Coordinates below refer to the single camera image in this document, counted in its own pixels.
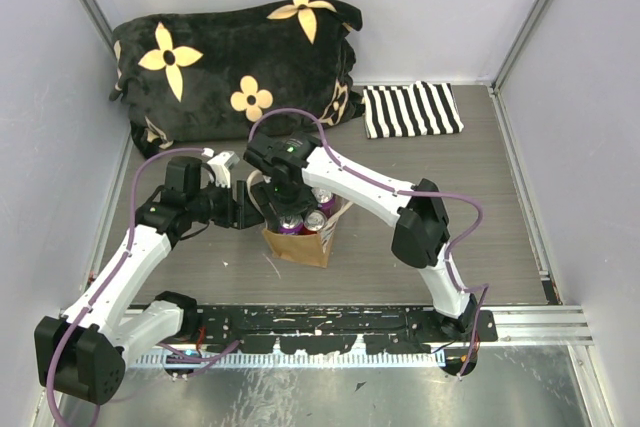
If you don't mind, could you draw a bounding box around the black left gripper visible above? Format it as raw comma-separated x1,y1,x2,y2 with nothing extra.
188,177,265,230

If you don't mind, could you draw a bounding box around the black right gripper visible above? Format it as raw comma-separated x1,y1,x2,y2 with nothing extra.
250,177,318,235

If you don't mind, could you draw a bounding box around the purple Fanta can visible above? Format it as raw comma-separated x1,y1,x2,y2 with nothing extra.
278,214,304,235
312,187,337,218

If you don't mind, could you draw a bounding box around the watermelon print jute bag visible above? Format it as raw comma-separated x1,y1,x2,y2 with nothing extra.
247,170,352,268

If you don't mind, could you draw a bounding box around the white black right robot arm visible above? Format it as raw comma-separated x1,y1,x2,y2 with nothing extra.
244,133,478,341

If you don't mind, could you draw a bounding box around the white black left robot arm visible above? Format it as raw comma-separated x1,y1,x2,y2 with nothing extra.
34,148,260,406

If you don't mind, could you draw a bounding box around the black floral plush blanket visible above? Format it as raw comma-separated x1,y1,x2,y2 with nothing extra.
110,0,364,158

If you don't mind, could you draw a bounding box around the black white striped cloth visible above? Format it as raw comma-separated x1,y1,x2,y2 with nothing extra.
363,81,464,139

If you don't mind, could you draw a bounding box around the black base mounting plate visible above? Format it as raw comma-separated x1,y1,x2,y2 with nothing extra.
164,305,471,355

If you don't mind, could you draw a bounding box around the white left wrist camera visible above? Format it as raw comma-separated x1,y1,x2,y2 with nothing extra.
202,148,240,188

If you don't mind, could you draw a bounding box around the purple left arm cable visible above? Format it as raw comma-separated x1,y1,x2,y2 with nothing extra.
45,146,244,427

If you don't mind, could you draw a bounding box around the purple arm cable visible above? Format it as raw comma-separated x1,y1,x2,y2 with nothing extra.
247,108,491,379
45,146,244,427

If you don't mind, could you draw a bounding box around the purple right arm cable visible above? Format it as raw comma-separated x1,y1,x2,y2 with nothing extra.
247,108,491,379

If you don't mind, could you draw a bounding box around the aluminium front rail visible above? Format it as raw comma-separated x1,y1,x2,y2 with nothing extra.
107,301,592,366

